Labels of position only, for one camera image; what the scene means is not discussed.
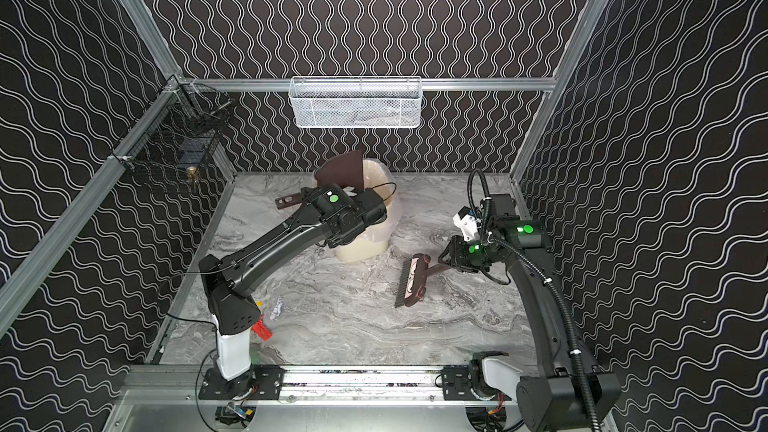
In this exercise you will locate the cream trash bin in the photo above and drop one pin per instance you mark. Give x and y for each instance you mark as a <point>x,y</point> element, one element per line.
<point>375,228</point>

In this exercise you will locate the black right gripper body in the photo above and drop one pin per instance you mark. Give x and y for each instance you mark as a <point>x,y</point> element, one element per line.
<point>452,253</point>

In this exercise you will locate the white wire wall basket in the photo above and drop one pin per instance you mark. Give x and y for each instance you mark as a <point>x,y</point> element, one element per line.
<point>356,102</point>

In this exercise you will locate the red paper scrap left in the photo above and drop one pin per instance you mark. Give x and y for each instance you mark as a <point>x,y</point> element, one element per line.
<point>261,330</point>

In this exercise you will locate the brown cartoon-face hand broom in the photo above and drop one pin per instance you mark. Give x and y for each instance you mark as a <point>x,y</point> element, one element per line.
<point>413,279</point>

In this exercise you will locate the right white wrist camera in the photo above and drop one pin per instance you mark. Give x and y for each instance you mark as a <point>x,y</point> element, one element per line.
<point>468,224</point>

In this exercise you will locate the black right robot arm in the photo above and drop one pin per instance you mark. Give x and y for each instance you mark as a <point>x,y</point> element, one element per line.
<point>566,390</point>

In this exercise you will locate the small brass bell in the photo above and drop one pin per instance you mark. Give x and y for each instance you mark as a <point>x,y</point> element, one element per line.
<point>193,176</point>

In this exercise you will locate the black wire wall basket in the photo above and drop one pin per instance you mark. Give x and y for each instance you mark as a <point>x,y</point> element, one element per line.
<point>186,133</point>

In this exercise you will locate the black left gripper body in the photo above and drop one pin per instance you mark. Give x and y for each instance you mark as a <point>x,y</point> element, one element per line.
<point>308,195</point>

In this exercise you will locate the brown plastic dustpan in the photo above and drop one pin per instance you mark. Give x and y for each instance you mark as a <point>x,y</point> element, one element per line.
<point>342,171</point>

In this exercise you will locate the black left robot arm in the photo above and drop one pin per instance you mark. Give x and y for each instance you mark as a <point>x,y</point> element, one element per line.
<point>326,215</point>

